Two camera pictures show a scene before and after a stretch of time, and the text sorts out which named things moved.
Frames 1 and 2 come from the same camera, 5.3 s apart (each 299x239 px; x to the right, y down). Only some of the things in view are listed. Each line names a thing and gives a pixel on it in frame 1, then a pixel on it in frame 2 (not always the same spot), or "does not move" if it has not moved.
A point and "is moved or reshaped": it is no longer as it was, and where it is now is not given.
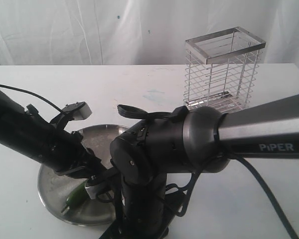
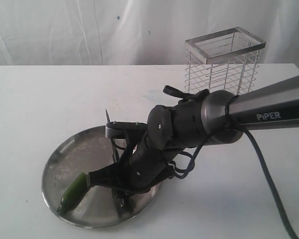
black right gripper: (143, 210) -> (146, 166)
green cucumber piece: (77, 195) is moved or reshaped
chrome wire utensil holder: (221, 69) does not move
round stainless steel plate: (56, 189) does not move
